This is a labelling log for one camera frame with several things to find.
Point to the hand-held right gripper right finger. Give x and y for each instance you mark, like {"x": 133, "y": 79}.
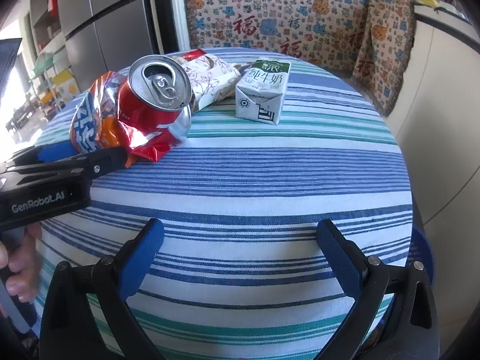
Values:
{"x": 337, "y": 257}

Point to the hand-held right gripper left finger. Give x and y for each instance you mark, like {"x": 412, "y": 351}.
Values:
{"x": 144, "y": 258}

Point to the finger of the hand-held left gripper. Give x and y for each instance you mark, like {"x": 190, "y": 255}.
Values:
{"x": 105, "y": 161}
{"x": 56, "y": 152}

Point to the orange blue snack bag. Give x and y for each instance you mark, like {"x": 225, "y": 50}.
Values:
{"x": 90, "y": 120}

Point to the blue waste basket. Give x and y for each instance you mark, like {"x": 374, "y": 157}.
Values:
{"x": 420, "y": 247}

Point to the person's left hand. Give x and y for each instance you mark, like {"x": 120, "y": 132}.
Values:
{"x": 20, "y": 266}

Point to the red soda can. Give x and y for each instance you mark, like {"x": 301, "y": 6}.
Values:
{"x": 150, "y": 108}

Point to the storage shelf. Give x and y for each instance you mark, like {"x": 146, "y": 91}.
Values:
{"x": 48, "y": 63}

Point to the blue striped tablecloth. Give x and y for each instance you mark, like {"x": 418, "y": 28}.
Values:
{"x": 243, "y": 180}

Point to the floral print packet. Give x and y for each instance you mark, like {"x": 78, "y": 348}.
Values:
{"x": 213, "y": 82}

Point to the grey refrigerator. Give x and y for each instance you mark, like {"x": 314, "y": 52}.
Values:
{"x": 112, "y": 26}

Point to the white milk carton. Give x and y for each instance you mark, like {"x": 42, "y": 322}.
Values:
{"x": 262, "y": 90}

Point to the narrow printed blanket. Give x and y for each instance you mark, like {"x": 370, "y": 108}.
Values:
{"x": 382, "y": 52}

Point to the wide printed blanket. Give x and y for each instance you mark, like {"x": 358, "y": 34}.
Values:
{"x": 262, "y": 15}

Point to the yellow green cloth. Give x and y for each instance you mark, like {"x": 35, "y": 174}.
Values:
{"x": 425, "y": 0}

